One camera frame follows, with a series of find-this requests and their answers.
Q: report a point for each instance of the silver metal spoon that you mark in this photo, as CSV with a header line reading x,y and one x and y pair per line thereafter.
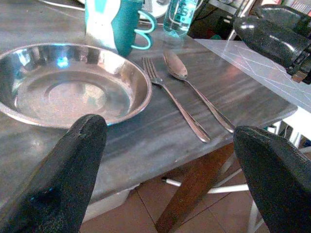
x,y
176,65

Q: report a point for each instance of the teal and white mug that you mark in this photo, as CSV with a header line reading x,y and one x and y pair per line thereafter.
x,y
126,29

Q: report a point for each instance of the silver metal fork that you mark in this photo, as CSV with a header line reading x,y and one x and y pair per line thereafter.
x,y
171,97

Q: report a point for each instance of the white kitchen cooking machine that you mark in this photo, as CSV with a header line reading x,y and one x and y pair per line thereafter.
x,y
158,9

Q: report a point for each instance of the white plastic bin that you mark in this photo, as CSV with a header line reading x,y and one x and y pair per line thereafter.
x,y
109,204

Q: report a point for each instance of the dark wooden table leg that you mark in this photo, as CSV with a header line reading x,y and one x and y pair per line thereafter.
x,y
189,194

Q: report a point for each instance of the white marker pen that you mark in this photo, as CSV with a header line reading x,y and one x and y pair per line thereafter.
x,y
173,182

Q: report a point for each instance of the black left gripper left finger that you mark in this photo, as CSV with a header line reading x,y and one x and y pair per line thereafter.
x,y
60,174

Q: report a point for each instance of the clear blue water bottle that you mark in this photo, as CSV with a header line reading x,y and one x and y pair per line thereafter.
x,y
179,21

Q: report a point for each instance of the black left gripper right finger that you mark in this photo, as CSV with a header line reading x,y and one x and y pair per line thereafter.
x,y
279,179

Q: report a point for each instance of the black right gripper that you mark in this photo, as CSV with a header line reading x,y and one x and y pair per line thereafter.
x,y
302,68

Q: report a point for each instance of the stainless steel plate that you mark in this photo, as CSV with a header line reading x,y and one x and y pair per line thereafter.
x,y
73,92

